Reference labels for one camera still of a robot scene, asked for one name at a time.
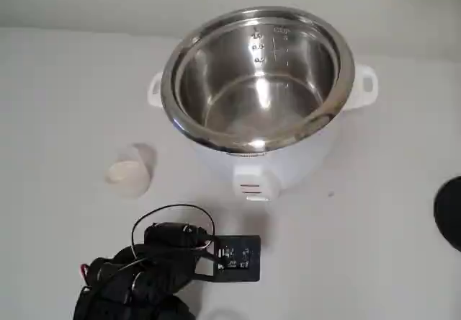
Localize translucent plastic measuring cup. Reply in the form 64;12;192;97
104;142;158;199

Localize steel inner pot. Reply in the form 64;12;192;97
160;6;356;157

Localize black camera board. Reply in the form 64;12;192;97
194;235;261;283

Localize thin black cable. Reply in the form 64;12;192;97
130;203;218;260

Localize black round object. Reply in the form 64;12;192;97
434;175;461;252

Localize white rice cooker body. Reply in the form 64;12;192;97
147;60;379;203

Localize white rice grains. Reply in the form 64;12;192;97
107;160;141;186

